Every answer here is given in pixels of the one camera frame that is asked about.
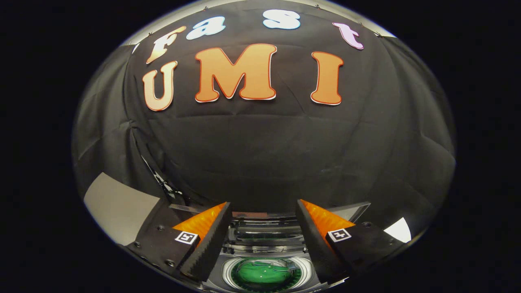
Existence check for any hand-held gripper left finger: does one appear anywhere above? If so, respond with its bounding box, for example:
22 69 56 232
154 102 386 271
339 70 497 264
126 201 233 282

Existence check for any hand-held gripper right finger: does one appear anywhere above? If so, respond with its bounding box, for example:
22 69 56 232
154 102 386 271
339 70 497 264
296 199 403 284

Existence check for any green shirt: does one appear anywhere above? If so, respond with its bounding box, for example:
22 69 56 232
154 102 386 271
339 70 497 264
236 259 294 285

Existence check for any thin metal stand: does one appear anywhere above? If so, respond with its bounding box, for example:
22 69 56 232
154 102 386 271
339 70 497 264
140 155 186 202

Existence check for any white flat board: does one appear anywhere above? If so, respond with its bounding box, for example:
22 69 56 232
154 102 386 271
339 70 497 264
384 217 412 243

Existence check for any black backdrop cloth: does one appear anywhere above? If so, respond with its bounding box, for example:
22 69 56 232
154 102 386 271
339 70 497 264
71 0 456 245

